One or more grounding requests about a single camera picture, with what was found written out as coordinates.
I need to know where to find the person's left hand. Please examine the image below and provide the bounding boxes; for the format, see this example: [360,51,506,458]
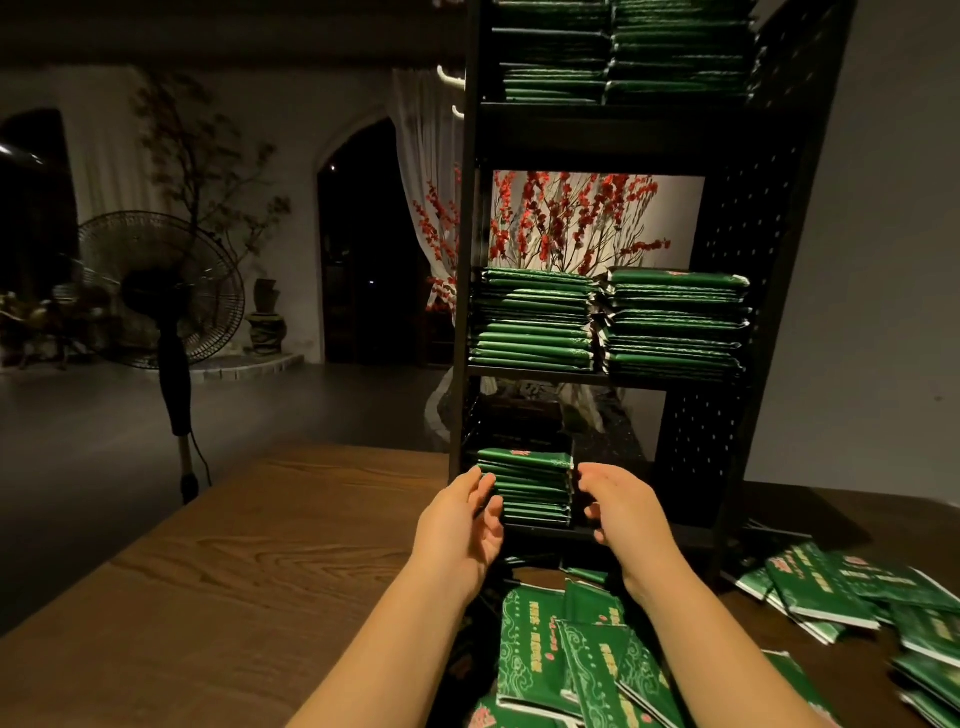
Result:
[408,465,507,605]

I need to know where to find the person's right hand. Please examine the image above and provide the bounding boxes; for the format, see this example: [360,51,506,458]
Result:
[576,460,689,599]

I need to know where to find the pile of green packets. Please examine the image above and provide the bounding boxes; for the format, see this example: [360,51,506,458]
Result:
[468,517,960,728]

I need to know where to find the black metal shelf rack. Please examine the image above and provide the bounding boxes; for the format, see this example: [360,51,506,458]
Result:
[447,0,860,560]

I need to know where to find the person's left forearm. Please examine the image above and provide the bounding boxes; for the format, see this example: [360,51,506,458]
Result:
[288,570,489,728]

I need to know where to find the person's right forearm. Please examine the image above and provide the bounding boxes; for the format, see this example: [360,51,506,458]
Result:
[630,562,842,728]

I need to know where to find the dark vase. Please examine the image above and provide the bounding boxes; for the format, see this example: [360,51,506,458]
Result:
[244,277,290,357]

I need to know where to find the red berry branches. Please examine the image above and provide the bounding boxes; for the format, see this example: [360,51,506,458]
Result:
[411,168,677,309]

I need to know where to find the white curtain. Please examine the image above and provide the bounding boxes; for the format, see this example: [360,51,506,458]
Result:
[45,67,159,234]
[387,67,470,317]

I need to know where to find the black standing fan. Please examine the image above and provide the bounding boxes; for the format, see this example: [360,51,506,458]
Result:
[72,210,248,504]

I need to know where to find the bare branched tree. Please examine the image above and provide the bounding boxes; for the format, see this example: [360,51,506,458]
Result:
[132,72,294,287]

